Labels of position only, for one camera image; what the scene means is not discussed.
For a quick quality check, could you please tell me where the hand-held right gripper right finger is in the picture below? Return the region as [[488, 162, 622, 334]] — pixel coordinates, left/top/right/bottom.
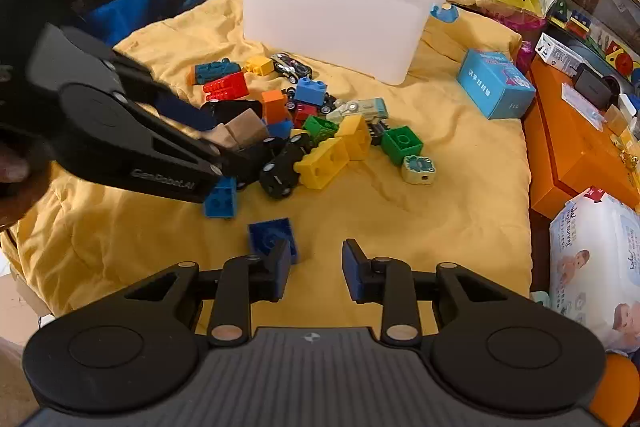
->
[[341, 238, 519, 348]]

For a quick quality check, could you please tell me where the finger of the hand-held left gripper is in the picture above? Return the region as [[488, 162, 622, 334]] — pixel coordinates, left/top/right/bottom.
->
[[117, 99, 273, 188], [112, 52, 221, 142]]

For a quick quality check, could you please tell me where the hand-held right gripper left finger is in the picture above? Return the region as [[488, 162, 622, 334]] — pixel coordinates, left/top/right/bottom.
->
[[119, 239, 292, 349]]

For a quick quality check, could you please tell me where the tan toy brick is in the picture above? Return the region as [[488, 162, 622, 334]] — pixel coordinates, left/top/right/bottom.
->
[[207, 111, 271, 152]]

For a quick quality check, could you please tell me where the dark blue toy brick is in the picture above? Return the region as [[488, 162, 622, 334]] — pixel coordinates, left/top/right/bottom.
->
[[247, 218, 299, 265]]

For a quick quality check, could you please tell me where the light blue toy brick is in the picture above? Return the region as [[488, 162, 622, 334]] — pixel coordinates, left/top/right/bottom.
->
[[294, 78, 328, 105]]

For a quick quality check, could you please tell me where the green square toy brick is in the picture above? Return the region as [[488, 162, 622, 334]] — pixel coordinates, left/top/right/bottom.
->
[[381, 125, 426, 168]]

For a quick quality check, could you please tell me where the white green toy van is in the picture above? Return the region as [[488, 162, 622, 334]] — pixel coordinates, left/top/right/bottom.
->
[[332, 97, 390, 132]]

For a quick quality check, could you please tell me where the white plastic bin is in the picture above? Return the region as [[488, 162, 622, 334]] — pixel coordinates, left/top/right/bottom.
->
[[231, 0, 460, 86]]

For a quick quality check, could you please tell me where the person's left hand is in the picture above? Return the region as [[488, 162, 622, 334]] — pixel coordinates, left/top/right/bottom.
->
[[0, 146, 32, 184]]

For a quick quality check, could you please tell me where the teal toy vehicle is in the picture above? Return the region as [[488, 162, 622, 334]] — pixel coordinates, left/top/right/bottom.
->
[[187, 58, 244, 86]]

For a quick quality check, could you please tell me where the red toy vehicle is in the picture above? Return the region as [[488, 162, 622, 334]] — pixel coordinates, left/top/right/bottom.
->
[[202, 72, 250, 104]]

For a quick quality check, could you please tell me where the yellow blanket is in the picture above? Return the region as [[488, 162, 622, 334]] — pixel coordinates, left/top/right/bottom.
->
[[0, 0, 532, 358]]

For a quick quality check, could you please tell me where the small red toy car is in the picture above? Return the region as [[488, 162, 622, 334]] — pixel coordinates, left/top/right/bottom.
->
[[292, 99, 337, 128]]

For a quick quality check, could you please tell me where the pile of toy bricks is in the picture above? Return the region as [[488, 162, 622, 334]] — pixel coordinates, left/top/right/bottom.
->
[[202, 56, 373, 220]]

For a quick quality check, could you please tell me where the black white race car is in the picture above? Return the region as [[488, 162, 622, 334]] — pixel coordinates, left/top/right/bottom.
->
[[270, 52, 313, 82]]

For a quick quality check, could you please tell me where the pale green animal bead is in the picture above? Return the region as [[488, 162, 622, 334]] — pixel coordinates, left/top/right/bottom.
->
[[401, 154, 437, 186]]

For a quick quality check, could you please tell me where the blue cardboard box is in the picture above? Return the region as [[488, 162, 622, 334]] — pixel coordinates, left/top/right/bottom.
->
[[456, 48, 537, 120]]

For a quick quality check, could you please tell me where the orange box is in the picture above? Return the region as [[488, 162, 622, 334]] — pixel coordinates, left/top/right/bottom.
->
[[520, 54, 640, 228]]

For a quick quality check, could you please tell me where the wet wipes pack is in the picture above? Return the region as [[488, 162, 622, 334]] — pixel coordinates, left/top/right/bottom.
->
[[549, 187, 640, 353]]

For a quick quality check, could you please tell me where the pink plastic bag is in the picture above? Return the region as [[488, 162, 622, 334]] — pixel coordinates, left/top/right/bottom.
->
[[515, 38, 538, 75]]

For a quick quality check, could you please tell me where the white card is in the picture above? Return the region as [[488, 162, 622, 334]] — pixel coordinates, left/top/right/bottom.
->
[[560, 83, 607, 128]]

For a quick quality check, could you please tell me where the small white box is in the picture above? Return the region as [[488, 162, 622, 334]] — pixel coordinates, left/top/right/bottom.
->
[[534, 32, 585, 76]]

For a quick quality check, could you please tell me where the black device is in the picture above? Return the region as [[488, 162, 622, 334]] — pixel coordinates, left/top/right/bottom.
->
[[571, 64, 621, 106]]

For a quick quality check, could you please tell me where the wooden shape puzzle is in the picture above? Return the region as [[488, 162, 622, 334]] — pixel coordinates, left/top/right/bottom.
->
[[545, 0, 640, 80]]

